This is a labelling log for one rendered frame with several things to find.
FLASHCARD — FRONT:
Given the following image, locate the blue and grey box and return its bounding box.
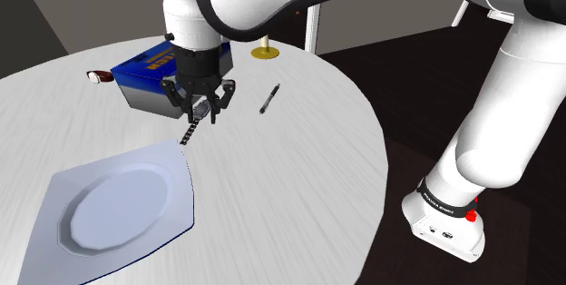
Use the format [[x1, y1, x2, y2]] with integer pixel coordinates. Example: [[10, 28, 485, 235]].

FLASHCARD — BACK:
[[110, 40, 235, 121]]

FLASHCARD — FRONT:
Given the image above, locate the black pen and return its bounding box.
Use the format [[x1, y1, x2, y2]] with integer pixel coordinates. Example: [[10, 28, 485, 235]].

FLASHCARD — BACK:
[[258, 83, 282, 115]]

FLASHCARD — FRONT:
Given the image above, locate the round white table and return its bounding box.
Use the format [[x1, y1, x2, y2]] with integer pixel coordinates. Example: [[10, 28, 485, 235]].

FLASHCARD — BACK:
[[0, 34, 390, 285]]

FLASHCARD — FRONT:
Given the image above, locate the small red and white ball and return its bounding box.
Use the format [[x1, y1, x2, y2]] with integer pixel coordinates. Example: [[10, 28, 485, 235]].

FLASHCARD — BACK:
[[86, 69, 115, 85]]

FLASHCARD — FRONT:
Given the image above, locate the wristwatch with black link band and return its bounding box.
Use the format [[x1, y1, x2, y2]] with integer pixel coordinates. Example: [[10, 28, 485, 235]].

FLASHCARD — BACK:
[[178, 99, 211, 146]]

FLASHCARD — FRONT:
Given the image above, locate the gold stand with round base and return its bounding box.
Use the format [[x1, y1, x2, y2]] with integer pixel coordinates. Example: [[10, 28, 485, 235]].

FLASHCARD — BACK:
[[249, 34, 281, 61]]

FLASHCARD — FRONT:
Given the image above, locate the pale blue square plate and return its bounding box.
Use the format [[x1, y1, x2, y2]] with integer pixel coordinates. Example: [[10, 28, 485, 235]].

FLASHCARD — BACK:
[[16, 138, 196, 285]]

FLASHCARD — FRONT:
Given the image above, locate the white furniture frame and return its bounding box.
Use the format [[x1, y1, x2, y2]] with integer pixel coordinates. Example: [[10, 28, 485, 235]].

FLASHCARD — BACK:
[[303, 0, 517, 55]]

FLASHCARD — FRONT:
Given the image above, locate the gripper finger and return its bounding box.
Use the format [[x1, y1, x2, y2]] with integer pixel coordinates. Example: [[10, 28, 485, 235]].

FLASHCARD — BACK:
[[160, 77, 196, 123], [209, 79, 237, 125]]

